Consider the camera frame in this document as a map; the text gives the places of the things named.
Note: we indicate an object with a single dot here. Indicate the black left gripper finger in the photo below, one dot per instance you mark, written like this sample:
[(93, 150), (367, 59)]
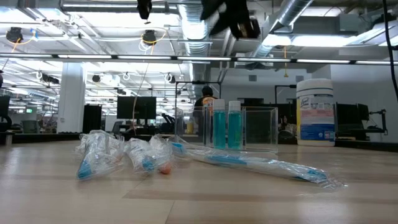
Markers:
[(144, 9)]

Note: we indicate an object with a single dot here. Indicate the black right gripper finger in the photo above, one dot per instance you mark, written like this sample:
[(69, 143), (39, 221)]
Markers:
[(224, 23), (213, 7)]

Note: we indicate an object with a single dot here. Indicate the clear acrylic organizer box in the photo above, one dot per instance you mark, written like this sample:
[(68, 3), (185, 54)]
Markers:
[(244, 124)]

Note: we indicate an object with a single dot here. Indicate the teal mouthwash bottle white cap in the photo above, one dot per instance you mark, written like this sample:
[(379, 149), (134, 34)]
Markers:
[(219, 130), (234, 130)]

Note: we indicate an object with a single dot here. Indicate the blue white toothbrush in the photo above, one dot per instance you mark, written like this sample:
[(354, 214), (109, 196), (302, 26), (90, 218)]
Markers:
[(227, 160)]

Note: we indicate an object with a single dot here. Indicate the toothpaste tube blue cap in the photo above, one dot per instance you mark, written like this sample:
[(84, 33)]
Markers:
[(141, 155)]

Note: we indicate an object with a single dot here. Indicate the clear plastic packets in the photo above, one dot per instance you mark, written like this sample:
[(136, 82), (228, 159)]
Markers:
[(93, 155)]

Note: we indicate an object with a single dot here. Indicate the toothpaste tube orange cap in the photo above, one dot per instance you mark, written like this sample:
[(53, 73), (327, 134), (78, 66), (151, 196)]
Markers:
[(165, 169)]

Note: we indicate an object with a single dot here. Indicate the black background robot arm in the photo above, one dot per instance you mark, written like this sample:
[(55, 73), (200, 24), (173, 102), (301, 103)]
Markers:
[(169, 123)]

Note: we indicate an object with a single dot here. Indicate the person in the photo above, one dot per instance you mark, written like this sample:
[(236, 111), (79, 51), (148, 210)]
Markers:
[(206, 91)]

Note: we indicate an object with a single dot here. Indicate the black background monitor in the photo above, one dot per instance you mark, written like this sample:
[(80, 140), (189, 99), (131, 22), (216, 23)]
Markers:
[(136, 108)]

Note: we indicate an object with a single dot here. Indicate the yellow bin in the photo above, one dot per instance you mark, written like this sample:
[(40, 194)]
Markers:
[(190, 128)]

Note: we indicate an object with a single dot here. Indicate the white building pillar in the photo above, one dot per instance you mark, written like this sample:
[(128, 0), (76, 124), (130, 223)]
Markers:
[(71, 105)]

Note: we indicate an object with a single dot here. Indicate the black cabinet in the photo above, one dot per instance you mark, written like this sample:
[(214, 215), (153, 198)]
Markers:
[(92, 119)]

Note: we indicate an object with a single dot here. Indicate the white disinfectant wipes canister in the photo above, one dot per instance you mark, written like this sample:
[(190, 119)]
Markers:
[(315, 124)]

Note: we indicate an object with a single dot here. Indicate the silver ventilation duct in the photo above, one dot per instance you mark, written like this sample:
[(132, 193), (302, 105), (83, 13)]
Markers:
[(195, 40), (292, 11)]

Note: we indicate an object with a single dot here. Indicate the black aluminium rig frame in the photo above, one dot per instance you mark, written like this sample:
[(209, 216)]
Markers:
[(174, 58)]

